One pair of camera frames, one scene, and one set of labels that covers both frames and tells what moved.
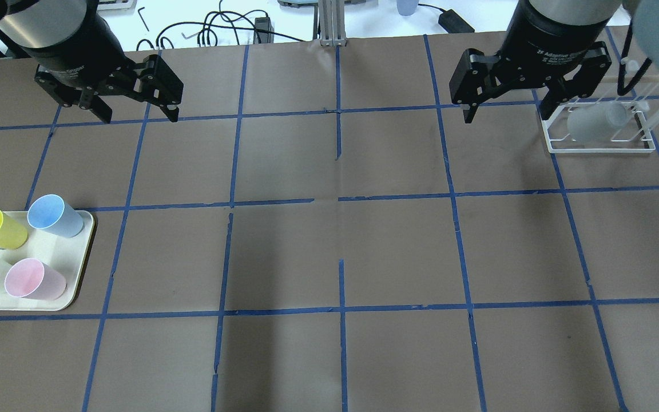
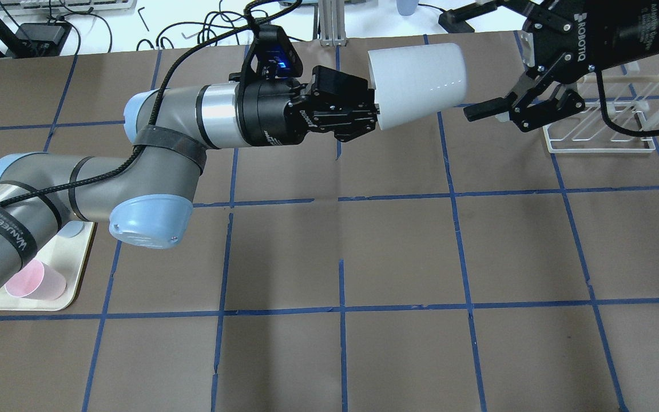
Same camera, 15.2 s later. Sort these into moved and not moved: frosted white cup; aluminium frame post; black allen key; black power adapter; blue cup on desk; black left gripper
Moved: frosted white cup; black left gripper
Not moved: black power adapter; blue cup on desk; black allen key; aluminium frame post
